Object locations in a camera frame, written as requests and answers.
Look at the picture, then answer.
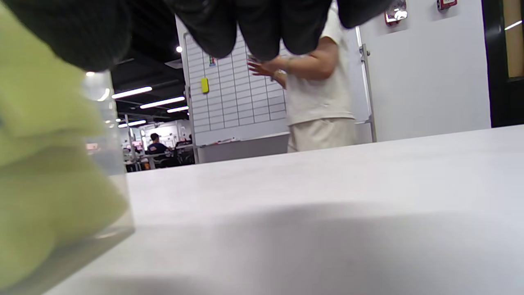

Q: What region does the whiteboard on metal stand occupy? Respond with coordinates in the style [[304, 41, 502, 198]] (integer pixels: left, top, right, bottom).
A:
[[182, 16, 376, 164]]

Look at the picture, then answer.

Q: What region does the black door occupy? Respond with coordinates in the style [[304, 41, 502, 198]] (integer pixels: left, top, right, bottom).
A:
[[481, 0, 524, 128]]

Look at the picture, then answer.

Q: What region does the clear plastic airtight container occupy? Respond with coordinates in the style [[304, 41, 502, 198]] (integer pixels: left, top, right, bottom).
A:
[[0, 4, 136, 295]]

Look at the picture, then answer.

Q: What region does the yellow green sponge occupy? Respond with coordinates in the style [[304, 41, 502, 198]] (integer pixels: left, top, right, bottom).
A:
[[0, 143, 128, 287], [0, 6, 108, 164]]

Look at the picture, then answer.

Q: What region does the person's right hand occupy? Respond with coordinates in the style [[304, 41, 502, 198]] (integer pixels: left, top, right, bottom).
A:
[[2, 0, 393, 72]]

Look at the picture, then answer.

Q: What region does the red wall sign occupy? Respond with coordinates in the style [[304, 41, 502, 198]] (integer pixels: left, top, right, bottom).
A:
[[384, 0, 408, 26]]

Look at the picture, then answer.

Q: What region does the row of ceiling light strips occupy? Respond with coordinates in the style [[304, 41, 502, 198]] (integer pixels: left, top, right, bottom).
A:
[[111, 85, 191, 128]]

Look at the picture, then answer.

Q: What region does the black office chair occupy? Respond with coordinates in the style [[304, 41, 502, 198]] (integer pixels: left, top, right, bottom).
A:
[[174, 141, 196, 166]]

